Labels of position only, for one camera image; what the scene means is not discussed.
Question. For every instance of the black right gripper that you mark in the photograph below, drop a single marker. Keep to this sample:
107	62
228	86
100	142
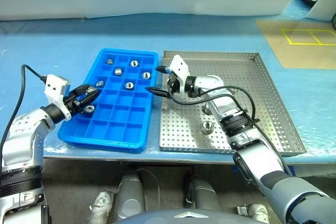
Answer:
174	83

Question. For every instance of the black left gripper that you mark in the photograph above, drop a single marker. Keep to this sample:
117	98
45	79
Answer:
74	102

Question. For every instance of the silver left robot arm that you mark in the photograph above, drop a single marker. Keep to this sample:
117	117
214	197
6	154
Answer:
18	142

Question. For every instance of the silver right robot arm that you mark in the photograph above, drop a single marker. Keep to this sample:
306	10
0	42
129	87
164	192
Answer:
257	155

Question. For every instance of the blue compartment plastic tray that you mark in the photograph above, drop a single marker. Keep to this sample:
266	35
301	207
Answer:
115	129

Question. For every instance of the perforated steel tray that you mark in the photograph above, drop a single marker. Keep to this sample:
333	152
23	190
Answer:
183	134

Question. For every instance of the blue table cover sheet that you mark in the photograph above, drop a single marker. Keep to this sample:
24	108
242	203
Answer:
52	45

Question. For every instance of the grey rounded robot leg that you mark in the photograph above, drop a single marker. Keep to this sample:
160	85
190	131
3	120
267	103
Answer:
206	195
130	195

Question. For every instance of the white grey robot foot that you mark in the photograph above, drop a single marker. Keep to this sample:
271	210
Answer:
101	205
256	213

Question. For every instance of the brown cardboard sheet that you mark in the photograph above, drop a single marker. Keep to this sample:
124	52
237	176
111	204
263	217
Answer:
275	51

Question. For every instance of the dark grey robot torso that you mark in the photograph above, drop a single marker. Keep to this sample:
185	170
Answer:
183	217

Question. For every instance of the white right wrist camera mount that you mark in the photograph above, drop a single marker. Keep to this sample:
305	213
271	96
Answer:
179	65

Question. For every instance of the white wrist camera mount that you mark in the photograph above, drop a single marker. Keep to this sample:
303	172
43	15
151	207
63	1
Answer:
56	85
179	65

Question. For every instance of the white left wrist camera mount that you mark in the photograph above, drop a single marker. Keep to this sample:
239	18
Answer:
56	85

